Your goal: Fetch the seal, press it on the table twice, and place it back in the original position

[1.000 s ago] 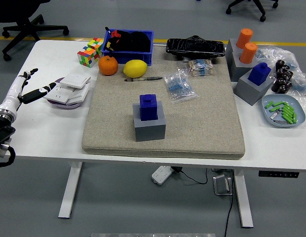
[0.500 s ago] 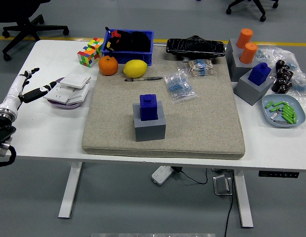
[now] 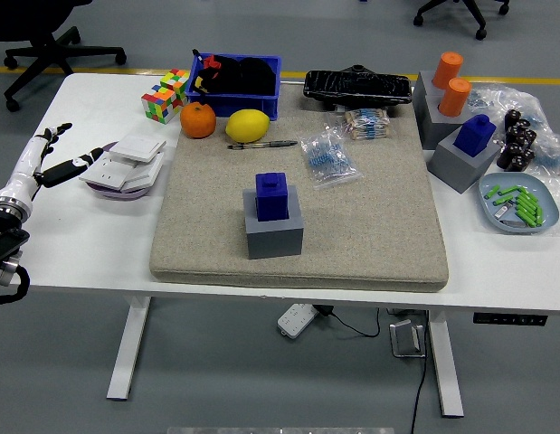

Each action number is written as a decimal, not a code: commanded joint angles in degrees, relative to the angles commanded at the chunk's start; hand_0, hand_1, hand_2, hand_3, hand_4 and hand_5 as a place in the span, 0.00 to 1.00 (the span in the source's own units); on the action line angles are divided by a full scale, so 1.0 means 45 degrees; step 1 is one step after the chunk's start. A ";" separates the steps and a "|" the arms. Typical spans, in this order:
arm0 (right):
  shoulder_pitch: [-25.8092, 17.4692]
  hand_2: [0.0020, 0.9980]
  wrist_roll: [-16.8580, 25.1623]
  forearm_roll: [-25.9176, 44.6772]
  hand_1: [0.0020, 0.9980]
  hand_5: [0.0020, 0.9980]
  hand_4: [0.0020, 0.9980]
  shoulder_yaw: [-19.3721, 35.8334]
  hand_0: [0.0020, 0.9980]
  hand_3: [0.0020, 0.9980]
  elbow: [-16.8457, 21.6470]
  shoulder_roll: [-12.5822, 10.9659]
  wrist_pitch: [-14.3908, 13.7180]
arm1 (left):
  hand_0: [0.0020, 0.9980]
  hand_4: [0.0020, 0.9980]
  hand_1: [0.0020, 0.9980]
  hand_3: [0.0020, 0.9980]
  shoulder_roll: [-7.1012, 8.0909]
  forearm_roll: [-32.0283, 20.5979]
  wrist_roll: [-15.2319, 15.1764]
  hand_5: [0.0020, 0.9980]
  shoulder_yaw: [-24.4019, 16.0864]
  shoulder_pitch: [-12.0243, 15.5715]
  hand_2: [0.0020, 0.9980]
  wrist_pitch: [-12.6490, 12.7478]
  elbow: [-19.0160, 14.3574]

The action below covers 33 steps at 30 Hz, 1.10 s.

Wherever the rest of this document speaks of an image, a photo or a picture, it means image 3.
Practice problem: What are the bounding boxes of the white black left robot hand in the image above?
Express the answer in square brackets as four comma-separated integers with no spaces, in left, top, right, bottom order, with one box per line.
[0,121,105,214]

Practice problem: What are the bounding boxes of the blue square seal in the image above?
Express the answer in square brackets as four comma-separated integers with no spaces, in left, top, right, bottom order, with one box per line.
[254,172,289,222]
[452,114,498,158]

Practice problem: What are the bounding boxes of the grey cube seal holder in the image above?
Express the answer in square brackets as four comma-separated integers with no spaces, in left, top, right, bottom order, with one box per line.
[242,185,305,260]
[426,125,502,195]

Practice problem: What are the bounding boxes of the orange cylinder seal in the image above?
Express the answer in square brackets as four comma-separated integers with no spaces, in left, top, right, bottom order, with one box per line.
[431,51,465,90]
[437,77,473,118]

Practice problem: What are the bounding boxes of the purple round plate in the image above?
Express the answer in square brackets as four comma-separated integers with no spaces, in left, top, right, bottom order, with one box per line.
[88,141,153,201]

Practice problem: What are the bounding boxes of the black office chair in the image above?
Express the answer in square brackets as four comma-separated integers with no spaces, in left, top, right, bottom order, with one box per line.
[0,0,128,113]

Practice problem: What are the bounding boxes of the black table control panel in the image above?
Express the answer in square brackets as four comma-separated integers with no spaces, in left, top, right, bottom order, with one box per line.
[472,312,549,326]

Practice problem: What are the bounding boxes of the white table leg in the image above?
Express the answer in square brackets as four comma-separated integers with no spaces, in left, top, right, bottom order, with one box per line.
[106,296,152,401]
[426,310,465,419]

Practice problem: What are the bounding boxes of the large colourful puzzle cube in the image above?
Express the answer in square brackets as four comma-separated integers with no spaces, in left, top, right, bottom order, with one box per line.
[140,85,185,125]

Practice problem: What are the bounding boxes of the small colourful puzzle cube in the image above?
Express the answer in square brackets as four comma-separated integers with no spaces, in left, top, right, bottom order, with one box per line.
[159,68,191,108]

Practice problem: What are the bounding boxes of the orange fruit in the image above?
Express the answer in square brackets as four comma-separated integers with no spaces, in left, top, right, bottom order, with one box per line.
[179,101,217,139]

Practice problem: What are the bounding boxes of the silver metal stand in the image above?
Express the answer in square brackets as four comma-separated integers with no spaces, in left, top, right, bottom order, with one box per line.
[389,318,428,359]

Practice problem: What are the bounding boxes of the black pouch red yellow trim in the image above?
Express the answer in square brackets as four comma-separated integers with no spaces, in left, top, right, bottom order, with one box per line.
[190,48,242,96]

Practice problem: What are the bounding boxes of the yellow lemon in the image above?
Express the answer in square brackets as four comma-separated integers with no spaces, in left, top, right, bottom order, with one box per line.
[224,108,271,144]

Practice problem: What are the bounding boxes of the blue plastic bin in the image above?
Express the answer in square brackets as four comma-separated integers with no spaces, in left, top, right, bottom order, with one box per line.
[185,52,283,122]

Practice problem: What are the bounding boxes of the light blue plate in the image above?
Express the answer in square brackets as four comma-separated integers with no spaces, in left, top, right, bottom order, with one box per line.
[478,172,560,235]

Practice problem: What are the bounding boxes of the black clear pen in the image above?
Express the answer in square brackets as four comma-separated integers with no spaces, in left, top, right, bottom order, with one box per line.
[227,139,299,151]

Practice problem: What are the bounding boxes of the black round cloth bundle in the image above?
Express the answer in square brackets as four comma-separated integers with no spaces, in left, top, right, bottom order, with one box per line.
[238,57,277,97]

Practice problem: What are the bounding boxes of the clear bag blue parts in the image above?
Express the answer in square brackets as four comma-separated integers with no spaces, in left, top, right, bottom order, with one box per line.
[530,130,560,178]

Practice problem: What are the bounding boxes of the grey-brown fabric mat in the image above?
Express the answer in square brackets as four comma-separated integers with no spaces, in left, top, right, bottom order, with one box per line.
[148,83,451,294]

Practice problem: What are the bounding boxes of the white power strip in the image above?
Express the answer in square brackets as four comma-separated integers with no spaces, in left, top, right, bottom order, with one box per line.
[277,302,319,340]

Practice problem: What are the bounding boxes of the clear bag blue resistors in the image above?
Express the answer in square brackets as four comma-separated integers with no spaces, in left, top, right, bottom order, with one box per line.
[299,126,365,191]

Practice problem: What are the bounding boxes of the grey cube cylinder holder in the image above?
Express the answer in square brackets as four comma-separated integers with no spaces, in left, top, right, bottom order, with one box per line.
[411,70,449,118]
[419,90,478,151]

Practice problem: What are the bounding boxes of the crumpled clear plastic bag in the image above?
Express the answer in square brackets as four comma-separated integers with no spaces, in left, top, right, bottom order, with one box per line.
[467,83,556,137]

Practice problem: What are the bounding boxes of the black wrapped tray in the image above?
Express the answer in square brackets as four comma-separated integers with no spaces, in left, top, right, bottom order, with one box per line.
[303,63,413,110]

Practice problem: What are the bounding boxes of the clear bag taped resistors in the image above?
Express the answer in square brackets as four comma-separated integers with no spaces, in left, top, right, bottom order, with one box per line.
[327,107,393,142]

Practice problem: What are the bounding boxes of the black office chair base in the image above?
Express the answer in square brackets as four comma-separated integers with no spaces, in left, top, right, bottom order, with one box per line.
[413,0,511,41]

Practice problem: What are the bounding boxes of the white wall socket panel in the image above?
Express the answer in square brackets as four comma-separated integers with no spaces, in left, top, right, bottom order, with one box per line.
[79,151,138,192]

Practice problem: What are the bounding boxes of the white wall switch panel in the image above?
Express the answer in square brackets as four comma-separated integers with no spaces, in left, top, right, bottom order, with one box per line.
[108,134,167,165]

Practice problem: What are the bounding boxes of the white plain wall panel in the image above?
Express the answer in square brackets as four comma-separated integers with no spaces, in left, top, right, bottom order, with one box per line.
[120,152,166,192]

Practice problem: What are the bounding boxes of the black floor cable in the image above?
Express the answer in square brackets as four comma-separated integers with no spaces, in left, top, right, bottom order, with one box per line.
[410,311,431,434]

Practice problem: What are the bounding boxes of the black plug cable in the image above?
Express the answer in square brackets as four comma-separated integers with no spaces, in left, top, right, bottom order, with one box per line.
[315,305,381,339]

